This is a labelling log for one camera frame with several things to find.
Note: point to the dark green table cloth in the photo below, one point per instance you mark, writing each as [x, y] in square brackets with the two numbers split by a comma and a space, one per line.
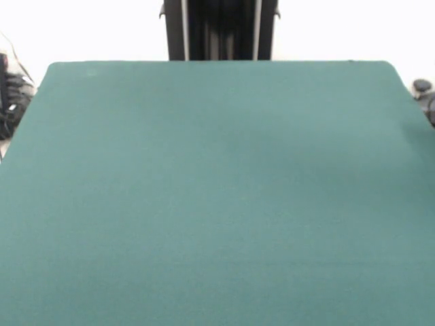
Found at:
[204, 203]

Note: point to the black equipment pile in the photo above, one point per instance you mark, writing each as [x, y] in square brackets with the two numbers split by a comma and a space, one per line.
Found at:
[13, 91]

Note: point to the dark grey chair base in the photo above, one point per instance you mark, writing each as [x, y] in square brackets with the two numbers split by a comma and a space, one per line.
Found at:
[423, 86]

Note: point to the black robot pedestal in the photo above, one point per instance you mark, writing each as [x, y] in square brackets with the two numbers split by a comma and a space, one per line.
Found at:
[221, 30]

